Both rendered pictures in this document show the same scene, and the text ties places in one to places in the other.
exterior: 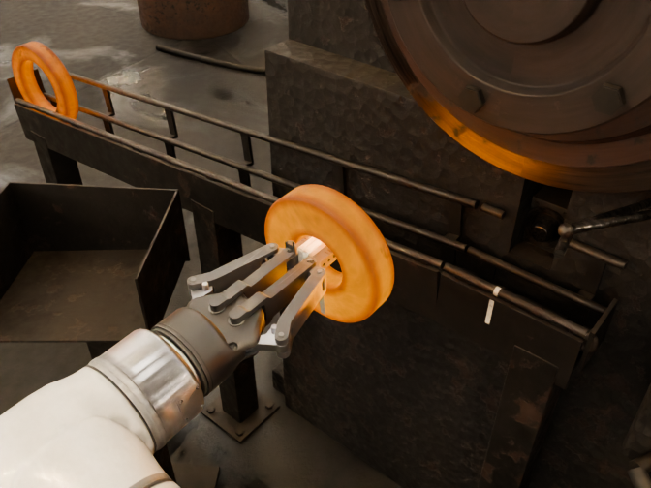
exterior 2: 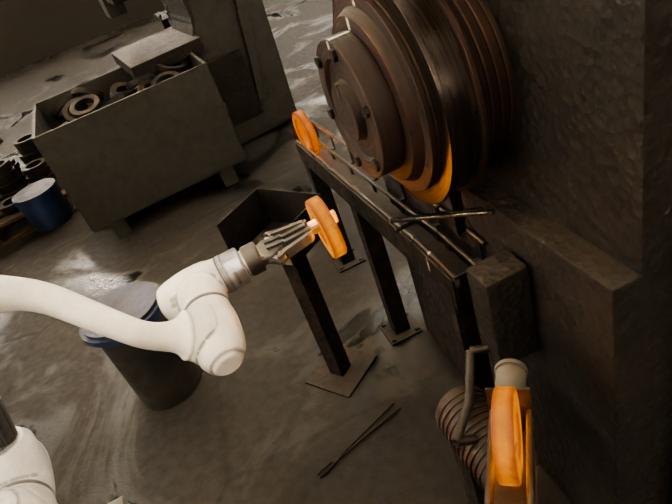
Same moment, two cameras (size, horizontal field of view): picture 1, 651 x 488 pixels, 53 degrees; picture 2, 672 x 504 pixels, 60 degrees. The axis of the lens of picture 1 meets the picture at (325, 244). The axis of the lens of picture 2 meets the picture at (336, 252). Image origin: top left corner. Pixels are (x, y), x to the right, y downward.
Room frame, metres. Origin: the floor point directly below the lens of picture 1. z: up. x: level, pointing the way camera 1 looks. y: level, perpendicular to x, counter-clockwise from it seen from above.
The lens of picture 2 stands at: (-0.34, -0.76, 1.54)
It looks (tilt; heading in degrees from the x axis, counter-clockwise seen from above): 34 degrees down; 41
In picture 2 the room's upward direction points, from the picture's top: 20 degrees counter-clockwise
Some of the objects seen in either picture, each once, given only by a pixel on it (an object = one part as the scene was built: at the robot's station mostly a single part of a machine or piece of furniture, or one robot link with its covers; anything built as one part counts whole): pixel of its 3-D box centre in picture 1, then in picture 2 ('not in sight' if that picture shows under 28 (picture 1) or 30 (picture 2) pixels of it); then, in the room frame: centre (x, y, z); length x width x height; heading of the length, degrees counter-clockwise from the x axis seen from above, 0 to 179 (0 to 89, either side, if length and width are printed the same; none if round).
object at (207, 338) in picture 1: (213, 334); (263, 253); (0.41, 0.10, 0.83); 0.09 x 0.08 x 0.07; 140
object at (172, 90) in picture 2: not in sight; (141, 135); (1.86, 2.32, 0.39); 1.03 x 0.83 x 0.79; 144
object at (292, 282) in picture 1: (275, 297); (290, 242); (0.46, 0.05, 0.84); 0.11 x 0.01 x 0.04; 139
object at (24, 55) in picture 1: (45, 85); (305, 133); (1.32, 0.60, 0.65); 0.18 x 0.03 x 0.18; 53
